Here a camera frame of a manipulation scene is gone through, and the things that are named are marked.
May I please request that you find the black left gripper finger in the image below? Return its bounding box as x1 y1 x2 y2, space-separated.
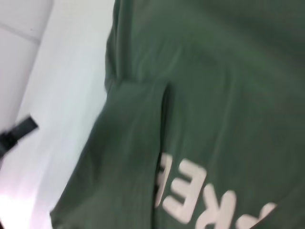
0 115 39 154

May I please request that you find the dark green FREE t-shirt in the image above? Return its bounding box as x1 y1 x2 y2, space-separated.
49 0 305 229

